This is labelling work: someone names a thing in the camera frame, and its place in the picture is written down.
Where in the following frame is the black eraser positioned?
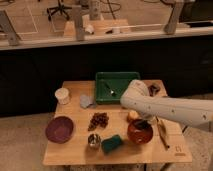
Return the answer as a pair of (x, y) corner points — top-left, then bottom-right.
(135, 120), (150, 130)

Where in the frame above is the red bowl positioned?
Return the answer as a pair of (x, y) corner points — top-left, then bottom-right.
(127, 119), (153, 144)

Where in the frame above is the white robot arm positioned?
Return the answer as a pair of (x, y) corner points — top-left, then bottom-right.
(120, 80), (213, 128)

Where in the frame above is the purple bowl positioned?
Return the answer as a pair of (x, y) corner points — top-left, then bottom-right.
(45, 116), (74, 144)

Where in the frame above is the wooden stick utensil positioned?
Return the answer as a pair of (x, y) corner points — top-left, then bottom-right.
(157, 119), (170, 149)

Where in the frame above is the orange fruit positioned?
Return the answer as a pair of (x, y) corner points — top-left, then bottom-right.
(127, 111), (139, 122)

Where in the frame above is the black tool on table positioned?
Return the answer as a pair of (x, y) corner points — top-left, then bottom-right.
(148, 83), (160, 96)

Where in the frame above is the metal spoon in tray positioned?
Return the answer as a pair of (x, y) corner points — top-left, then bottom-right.
(104, 83), (116, 96)

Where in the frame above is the green sponge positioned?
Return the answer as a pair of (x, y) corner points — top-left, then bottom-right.
(101, 135), (123, 154)

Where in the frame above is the green plastic tray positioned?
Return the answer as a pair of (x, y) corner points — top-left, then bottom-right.
(95, 72), (141, 105)

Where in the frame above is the small metal cup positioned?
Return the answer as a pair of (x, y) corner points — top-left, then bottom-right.
(88, 134), (101, 149)

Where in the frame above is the grey crumpled cloth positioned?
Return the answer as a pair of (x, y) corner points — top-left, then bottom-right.
(80, 94), (96, 109)

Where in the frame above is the white cylindrical cup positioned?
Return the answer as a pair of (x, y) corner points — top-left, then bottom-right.
(55, 88), (70, 105)

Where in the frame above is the black office chair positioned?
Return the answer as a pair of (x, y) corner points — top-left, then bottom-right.
(46, 0), (71, 21)

